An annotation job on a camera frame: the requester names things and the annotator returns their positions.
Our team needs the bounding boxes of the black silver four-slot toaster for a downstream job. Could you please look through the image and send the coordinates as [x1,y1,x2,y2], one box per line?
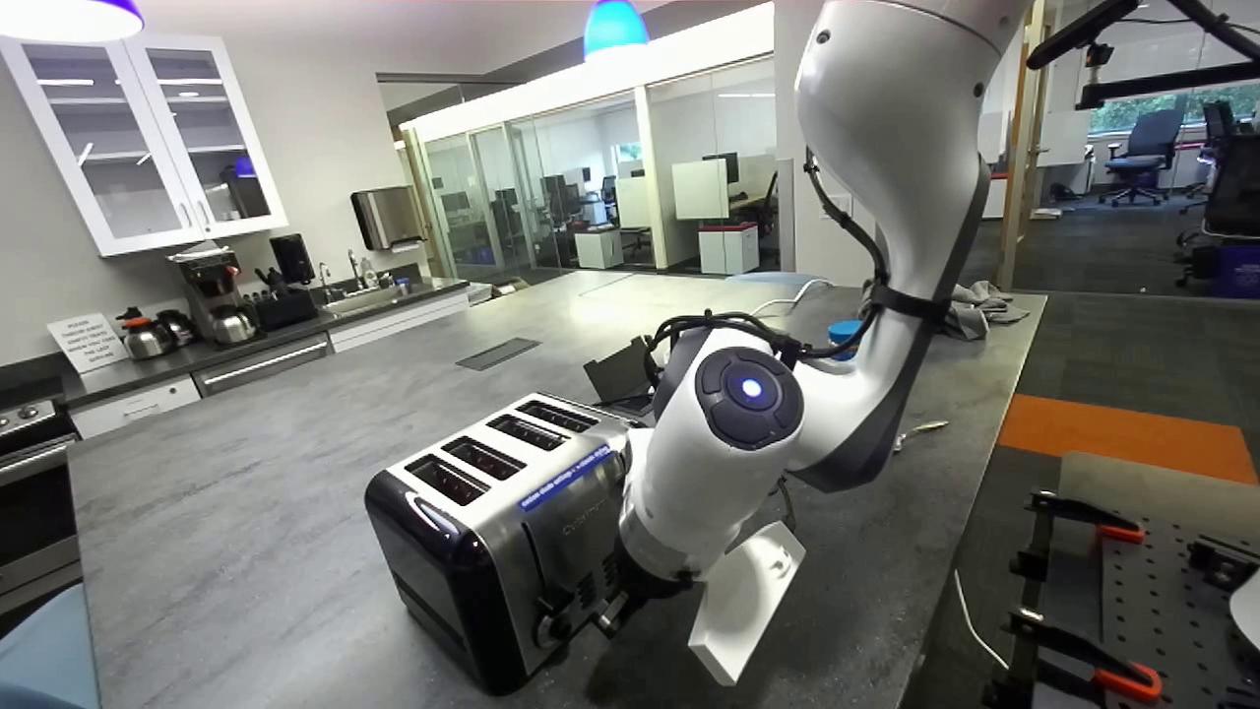
[362,393,628,694]

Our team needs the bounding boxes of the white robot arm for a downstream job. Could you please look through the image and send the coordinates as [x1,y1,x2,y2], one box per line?
[617,0,1028,583]

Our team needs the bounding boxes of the black countertop outlet box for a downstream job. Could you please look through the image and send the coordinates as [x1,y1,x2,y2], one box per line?
[584,339,655,409]

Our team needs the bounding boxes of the dark floor vent grate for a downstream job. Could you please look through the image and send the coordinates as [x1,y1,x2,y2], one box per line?
[458,339,541,372]

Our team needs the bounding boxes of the blue pendant lamp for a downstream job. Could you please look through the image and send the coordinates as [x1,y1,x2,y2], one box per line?
[584,0,650,54]

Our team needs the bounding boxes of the black coffee maker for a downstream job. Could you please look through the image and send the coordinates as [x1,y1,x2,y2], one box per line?
[169,243,256,348]

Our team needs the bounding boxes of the black orange bar clamp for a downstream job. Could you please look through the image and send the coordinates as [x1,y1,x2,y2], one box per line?
[992,607,1167,709]

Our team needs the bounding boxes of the black office chair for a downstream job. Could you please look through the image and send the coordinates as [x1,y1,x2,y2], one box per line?
[1111,109,1187,201]

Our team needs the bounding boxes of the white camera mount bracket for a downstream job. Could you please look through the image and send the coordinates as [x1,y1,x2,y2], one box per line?
[691,522,807,687]

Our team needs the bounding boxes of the white wall cabinet glass doors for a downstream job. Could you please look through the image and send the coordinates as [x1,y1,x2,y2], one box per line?
[3,32,288,255]

